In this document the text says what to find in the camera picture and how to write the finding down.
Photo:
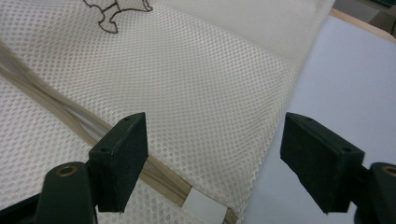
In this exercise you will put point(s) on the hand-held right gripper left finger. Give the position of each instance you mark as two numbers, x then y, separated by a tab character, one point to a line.
120	161

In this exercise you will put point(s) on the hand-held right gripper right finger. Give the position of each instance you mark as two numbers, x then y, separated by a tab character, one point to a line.
323	168

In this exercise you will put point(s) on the white mesh laundry bag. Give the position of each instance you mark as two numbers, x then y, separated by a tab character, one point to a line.
202	77

